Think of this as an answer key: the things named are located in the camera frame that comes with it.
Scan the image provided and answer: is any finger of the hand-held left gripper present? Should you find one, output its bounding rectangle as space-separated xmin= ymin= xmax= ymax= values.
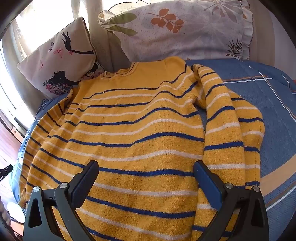
xmin=0 ymin=164 xmax=13 ymax=184

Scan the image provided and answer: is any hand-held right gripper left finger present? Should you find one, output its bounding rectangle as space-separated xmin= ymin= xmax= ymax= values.
xmin=23 ymin=160 xmax=100 ymax=241

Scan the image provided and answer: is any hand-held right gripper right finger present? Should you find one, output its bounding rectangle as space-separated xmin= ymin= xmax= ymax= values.
xmin=193 ymin=161 xmax=270 ymax=241

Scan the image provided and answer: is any yellow striped knit sweater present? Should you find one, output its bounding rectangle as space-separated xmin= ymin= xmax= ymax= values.
xmin=18 ymin=56 xmax=265 ymax=241

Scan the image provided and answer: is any blue plaid bed sheet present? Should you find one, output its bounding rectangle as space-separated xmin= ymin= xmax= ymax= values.
xmin=10 ymin=59 xmax=296 ymax=224

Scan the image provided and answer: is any beige cushion with figure print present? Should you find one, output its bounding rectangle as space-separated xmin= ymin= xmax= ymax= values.
xmin=17 ymin=17 xmax=106 ymax=100

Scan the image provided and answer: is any white leaf print pillow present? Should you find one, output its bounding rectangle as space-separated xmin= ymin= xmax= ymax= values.
xmin=97 ymin=0 xmax=255 ymax=68

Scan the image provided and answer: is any beige curtain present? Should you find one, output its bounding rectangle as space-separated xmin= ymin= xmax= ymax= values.
xmin=0 ymin=0 xmax=130 ymax=137

